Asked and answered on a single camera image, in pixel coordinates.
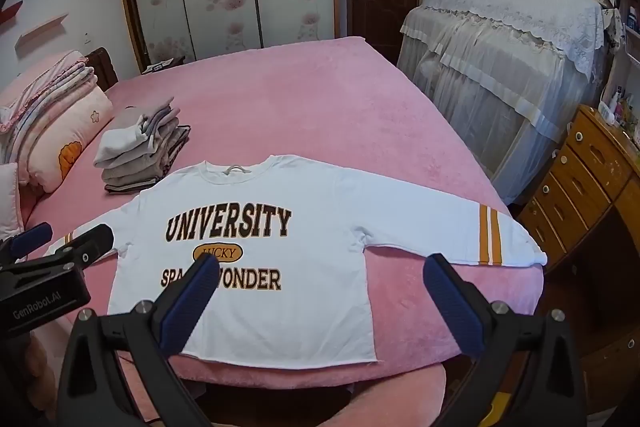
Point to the pink pillow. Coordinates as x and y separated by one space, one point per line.
10 202

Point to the pink wall shelf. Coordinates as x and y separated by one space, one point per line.
42 32

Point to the wooden desk with drawers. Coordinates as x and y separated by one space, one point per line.
585 167

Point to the dark wooden headboard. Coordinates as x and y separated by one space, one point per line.
102 67

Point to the grey folded garment dark trim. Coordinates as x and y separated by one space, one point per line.
150 179

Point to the pink bed blanket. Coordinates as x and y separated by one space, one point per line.
310 107

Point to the white printed sweatshirt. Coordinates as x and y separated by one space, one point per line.
310 307

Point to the cream pillow with orange print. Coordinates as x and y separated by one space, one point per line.
65 127

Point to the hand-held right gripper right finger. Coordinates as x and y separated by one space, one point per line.
452 307

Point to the stack of folded beige towels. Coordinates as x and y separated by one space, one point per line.
120 147

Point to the cluster of small bottles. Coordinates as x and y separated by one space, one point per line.
620 107

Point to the red wall shelf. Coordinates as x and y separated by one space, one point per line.
10 13

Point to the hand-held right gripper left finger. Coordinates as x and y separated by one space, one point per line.
192 302

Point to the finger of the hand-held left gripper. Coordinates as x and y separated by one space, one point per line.
85 247
30 239

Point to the small black white box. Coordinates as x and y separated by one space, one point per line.
156 67

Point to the white shelf unit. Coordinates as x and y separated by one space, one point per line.
625 57

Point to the folded pink striped quilt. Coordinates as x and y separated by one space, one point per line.
45 77

